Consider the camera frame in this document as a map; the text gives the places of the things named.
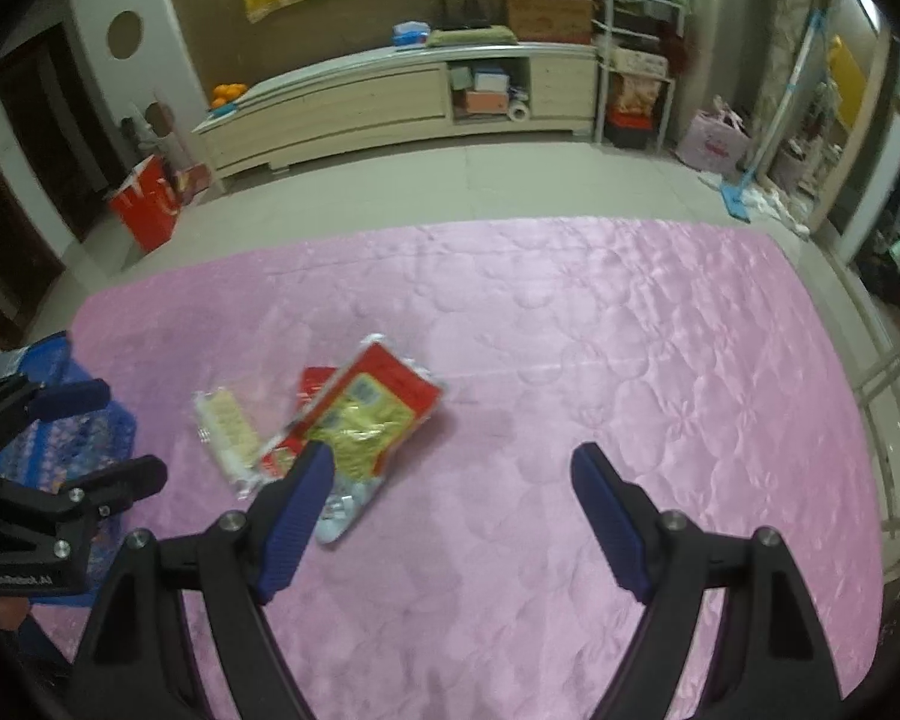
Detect small red snack pouch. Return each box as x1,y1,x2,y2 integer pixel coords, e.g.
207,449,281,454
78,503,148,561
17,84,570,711
295,366,336,413

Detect red yellow snack pouch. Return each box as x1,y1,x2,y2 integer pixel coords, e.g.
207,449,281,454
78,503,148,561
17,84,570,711
258,333,445,548

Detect person left hand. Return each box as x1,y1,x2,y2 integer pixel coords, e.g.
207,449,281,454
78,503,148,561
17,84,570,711
0,596,30,632

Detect blue plastic basket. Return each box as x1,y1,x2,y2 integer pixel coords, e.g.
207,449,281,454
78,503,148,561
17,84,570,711
0,332,136,608

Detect clear white cracker packet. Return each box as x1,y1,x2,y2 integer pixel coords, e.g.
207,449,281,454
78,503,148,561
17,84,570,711
193,387,263,500

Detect red paper bag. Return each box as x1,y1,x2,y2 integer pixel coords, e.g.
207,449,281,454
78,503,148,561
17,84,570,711
109,154,182,254

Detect pink quilted table cover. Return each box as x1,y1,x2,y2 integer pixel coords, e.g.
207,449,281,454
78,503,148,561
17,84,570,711
71,218,883,718

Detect bowl of oranges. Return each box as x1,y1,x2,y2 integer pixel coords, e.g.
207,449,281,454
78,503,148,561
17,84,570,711
211,83,248,117

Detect cream tv cabinet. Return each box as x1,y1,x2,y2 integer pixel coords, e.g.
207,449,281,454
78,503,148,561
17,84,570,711
193,43,598,182

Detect pink gift bag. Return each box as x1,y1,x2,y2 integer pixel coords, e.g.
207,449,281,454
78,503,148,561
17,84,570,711
674,110,751,176

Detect blue tissue pack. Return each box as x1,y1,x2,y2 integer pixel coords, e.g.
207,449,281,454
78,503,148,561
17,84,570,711
391,20,430,49

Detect standing arched mirror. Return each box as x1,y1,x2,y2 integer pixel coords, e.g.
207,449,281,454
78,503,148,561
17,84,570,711
806,0,899,238

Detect green folded towel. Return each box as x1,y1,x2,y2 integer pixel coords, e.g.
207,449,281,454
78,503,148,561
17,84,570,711
425,25,518,49

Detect brown cardboard box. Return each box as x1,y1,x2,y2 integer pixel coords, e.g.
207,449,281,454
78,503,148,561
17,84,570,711
505,0,595,44

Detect white metal shelf rack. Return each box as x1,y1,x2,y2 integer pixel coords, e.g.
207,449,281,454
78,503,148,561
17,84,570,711
592,0,691,153

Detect blue handled mop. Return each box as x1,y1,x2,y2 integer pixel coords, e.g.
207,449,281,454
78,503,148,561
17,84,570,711
718,8,827,223

